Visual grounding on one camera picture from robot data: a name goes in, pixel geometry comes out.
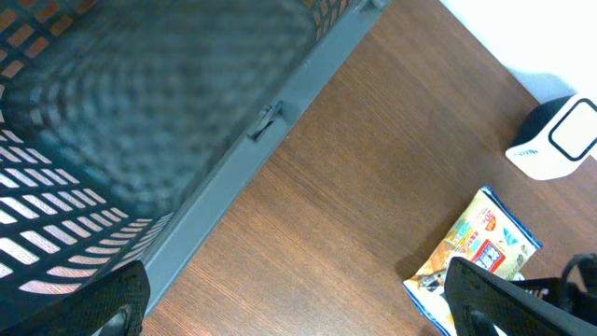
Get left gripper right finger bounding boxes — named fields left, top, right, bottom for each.
left=445, top=258, right=596, bottom=336

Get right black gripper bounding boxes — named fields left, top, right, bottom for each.
left=512, top=254, right=596, bottom=322

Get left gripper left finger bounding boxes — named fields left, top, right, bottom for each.
left=1, top=260, right=150, bottom=335

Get white barcode scanner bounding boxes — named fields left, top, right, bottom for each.
left=506, top=94, right=596, bottom=181

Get grey plastic mesh basket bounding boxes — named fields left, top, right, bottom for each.
left=1, top=0, right=386, bottom=332

